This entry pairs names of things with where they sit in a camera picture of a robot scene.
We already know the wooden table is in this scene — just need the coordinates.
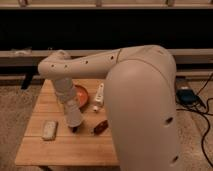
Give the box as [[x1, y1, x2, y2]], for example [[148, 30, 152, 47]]
[[15, 80, 118, 166]]

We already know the blue power adapter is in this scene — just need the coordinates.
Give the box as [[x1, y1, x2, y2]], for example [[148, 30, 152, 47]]
[[176, 89, 198, 105]]

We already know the white tube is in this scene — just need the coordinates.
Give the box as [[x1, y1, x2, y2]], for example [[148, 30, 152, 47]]
[[93, 83, 104, 112]]

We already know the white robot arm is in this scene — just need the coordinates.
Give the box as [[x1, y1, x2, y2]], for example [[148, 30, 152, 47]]
[[38, 45, 183, 171]]

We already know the orange bowl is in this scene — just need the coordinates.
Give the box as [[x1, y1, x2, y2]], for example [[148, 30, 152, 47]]
[[75, 85, 89, 108]]

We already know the brown red pepper toy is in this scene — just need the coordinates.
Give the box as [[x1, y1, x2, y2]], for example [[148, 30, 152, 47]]
[[93, 120, 108, 135]]

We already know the white tape on rail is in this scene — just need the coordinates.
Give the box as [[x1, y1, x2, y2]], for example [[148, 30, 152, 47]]
[[11, 48, 32, 57]]

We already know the black cable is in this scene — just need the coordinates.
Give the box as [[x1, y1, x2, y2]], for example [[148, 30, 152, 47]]
[[170, 71, 213, 168]]

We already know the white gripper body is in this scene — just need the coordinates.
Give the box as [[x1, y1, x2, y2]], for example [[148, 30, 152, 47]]
[[53, 78, 79, 104]]

